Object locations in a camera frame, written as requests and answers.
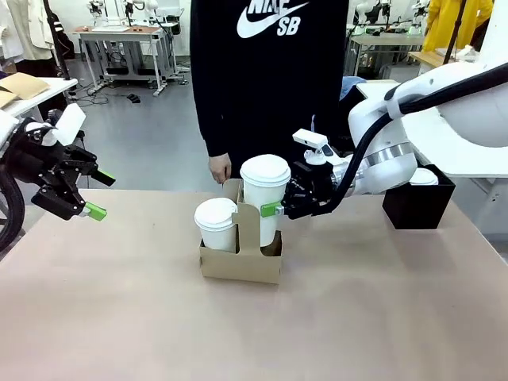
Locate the white lidded cup in box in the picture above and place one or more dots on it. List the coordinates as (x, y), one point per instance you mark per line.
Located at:
(424, 176)

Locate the black object on floor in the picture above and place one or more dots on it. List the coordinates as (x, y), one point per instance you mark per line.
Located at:
(134, 98)

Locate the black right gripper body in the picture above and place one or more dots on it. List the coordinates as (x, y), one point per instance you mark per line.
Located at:
(317, 186)

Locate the white side table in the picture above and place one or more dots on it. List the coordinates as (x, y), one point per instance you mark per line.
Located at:
(47, 99)

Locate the person's right hand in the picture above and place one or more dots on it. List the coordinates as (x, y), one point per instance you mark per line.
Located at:
(220, 168)

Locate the black square box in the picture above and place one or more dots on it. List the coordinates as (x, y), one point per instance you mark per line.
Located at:
(416, 206)

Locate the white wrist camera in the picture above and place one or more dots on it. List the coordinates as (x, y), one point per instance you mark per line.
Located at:
(311, 139)
(71, 123)

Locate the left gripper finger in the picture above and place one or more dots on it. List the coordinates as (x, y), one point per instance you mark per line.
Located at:
(59, 202)
(104, 177)

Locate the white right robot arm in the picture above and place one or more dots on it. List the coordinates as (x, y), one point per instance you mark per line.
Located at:
(468, 115)

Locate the green-edged lab table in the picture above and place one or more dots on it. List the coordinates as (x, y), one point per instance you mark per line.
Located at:
(385, 43)

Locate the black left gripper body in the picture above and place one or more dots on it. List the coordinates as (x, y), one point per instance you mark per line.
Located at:
(39, 158)

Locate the person's right forearm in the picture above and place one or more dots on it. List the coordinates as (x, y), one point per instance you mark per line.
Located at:
(212, 119)

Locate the white hanging coat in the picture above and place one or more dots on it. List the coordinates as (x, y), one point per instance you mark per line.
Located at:
(24, 28)

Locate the light wooden table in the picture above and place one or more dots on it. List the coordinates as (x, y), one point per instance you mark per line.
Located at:
(426, 57)

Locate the brown cardboard sheets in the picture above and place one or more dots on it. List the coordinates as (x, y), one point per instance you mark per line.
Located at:
(21, 87)

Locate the grey metal workbench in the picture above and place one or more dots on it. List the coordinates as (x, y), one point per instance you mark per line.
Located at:
(127, 43)

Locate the brown cardboard cup carrier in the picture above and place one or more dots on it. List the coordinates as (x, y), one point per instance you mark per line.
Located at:
(242, 266)

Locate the black tripod pole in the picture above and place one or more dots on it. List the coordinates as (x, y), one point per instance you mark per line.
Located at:
(57, 39)

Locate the person in yellow jacket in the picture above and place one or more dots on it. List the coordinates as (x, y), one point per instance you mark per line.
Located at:
(440, 24)

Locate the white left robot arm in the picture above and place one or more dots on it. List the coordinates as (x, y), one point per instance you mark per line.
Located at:
(5, 131)

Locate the tall white lidded paper cup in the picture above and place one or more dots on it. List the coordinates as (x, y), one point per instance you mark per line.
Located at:
(264, 186)

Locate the person in black hoodie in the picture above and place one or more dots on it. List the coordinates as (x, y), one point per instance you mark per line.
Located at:
(270, 79)

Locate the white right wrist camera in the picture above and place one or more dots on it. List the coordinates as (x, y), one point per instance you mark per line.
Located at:
(311, 139)

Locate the short white lidded paper cup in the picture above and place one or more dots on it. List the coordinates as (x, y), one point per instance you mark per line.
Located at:
(216, 226)

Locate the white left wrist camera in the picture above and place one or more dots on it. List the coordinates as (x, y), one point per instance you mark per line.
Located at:
(71, 123)

